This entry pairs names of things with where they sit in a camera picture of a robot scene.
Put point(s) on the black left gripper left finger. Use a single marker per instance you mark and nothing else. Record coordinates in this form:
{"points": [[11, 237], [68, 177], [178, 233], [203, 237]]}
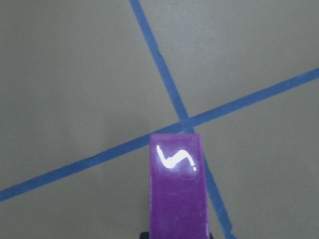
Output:
{"points": [[144, 235]]}

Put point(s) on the purple trapezoid block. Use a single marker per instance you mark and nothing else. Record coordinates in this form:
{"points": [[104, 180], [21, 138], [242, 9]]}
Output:
{"points": [[178, 201]]}

